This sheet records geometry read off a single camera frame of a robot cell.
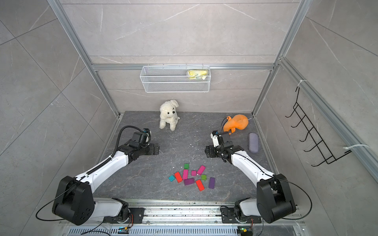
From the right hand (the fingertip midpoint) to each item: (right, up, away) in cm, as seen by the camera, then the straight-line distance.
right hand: (211, 149), depth 88 cm
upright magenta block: (-16, -16, -1) cm, 22 cm away
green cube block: (-15, -11, +2) cm, 19 cm away
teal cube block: (-24, -17, -2) cm, 29 cm away
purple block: (0, -19, -3) cm, 20 cm away
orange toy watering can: (+22, +17, +18) cm, 34 cm away
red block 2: (-7, -20, -4) cm, 22 cm away
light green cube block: (-5, -16, -2) cm, 17 cm away
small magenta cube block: (-11, -14, 0) cm, 18 cm away
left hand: (-36, +3, 0) cm, 36 cm away
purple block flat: (-14, -18, -3) cm, 23 cm away
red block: (-20, -16, -2) cm, 26 cm away
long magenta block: (-6, -13, +2) cm, 14 cm away
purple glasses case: (+30, +2, +11) cm, 32 cm away
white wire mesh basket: (-25, +47, +12) cm, 55 cm away
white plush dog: (-28, +23, +10) cm, 37 cm away
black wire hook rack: (+44, +7, -25) cm, 51 cm away
